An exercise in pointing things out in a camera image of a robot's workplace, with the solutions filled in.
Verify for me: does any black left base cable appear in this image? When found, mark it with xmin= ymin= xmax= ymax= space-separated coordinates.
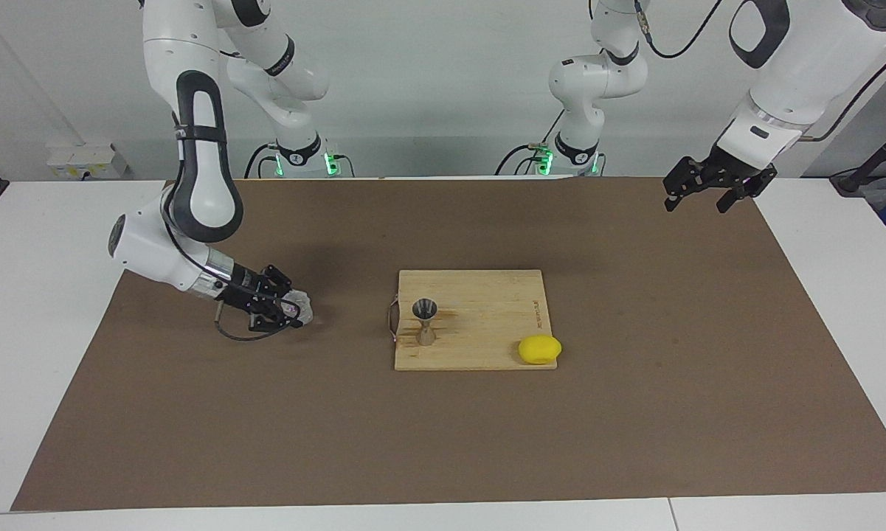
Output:
xmin=495 ymin=111 xmax=566 ymax=177

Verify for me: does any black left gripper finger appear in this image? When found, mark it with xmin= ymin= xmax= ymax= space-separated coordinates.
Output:
xmin=663 ymin=156 xmax=702 ymax=213
xmin=716 ymin=167 xmax=778 ymax=215

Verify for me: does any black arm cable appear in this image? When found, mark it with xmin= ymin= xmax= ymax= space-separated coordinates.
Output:
xmin=590 ymin=0 xmax=886 ymax=142
xmin=162 ymin=125 xmax=297 ymax=343

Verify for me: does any wooden cutting board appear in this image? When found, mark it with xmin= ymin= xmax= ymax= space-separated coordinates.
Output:
xmin=387 ymin=269 xmax=559 ymax=372

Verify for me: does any black stand pole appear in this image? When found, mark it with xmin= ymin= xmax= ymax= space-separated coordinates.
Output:
xmin=830 ymin=118 xmax=886 ymax=197

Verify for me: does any black base cable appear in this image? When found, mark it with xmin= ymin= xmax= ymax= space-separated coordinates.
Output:
xmin=243 ymin=143 xmax=356 ymax=180
xmin=495 ymin=111 xmax=566 ymax=177

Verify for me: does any black right base cable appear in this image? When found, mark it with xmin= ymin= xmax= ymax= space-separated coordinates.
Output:
xmin=243 ymin=143 xmax=356 ymax=180

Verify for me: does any brown table mat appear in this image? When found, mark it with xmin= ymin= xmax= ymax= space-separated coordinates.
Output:
xmin=11 ymin=177 xmax=886 ymax=512

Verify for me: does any stainless steel jigger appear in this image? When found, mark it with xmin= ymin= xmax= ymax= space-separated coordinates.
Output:
xmin=412 ymin=299 xmax=439 ymax=348

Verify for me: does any yellow lemon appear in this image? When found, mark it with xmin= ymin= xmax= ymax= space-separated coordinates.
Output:
xmin=518 ymin=334 xmax=563 ymax=367

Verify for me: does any small clear plastic cup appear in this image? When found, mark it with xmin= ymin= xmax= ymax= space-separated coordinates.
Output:
xmin=280 ymin=290 xmax=315 ymax=327

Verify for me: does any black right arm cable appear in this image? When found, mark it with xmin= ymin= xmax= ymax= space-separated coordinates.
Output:
xmin=162 ymin=125 xmax=297 ymax=343

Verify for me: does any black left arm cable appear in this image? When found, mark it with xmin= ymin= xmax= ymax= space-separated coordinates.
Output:
xmin=590 ymin=0 xmax=886 ymax=142

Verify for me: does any white wall socket box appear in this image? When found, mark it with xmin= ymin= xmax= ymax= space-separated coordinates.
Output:
xmin=46 ymin=143 xmax=131 ymax=181

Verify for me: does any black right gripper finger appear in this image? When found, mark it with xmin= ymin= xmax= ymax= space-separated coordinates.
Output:
xmin=259 ymin=263 xmax=294 ymax=296
xmin=247 ymin=298 xmax=304 ymax=331

